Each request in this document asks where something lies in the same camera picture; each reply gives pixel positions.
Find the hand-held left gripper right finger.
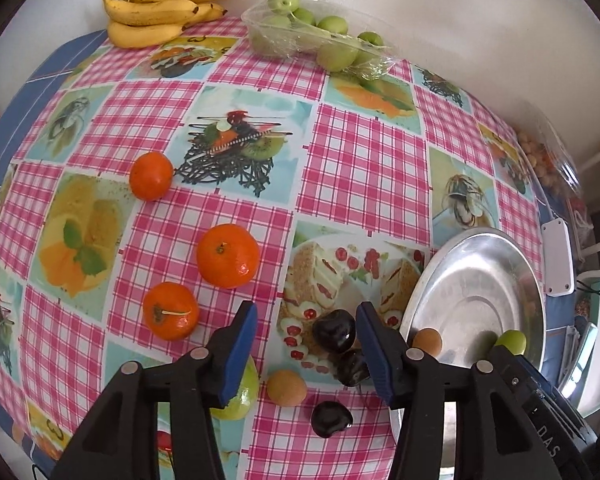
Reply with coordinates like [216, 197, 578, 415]
[356, 301, 536, 480]

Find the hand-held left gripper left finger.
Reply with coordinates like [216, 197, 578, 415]
[50, 301, 258, 480]

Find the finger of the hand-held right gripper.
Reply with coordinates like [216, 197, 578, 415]
[487, 346, 576, 411]

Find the single green plum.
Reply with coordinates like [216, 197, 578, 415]
[494, 329, 528, 358]

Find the green mango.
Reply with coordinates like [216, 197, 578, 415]
[210, 355, 260, 421]

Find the small brown round fruit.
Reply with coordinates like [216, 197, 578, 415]
[266, 370, 308, 407]
[412, 327, 443, 357]

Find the dark red plum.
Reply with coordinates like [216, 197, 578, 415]
[334, 349, 372, 388]
[311, 401, 354, 437]
[312, 310, 357, 354]

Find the orange tangerine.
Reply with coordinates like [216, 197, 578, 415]
[196, 223, 260, 289]
[143, 281, 200, 342]
[129, 152, 175, 201]

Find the round metal bowl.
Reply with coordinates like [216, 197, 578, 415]
[389, 227, 549, 476]

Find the white plastic box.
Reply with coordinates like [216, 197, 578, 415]
[539, 218, 576, 296]

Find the pink checkered printed tablecloth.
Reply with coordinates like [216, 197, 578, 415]
[0, 15, 590, 480]

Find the plastic bag of small fruit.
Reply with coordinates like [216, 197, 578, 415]
[515, 110, 597, 243]

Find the pile of green plums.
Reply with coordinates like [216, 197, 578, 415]
[250, 0, 384, 72]

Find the clear plastic container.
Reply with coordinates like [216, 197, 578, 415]
[242, 0, 399, 82]

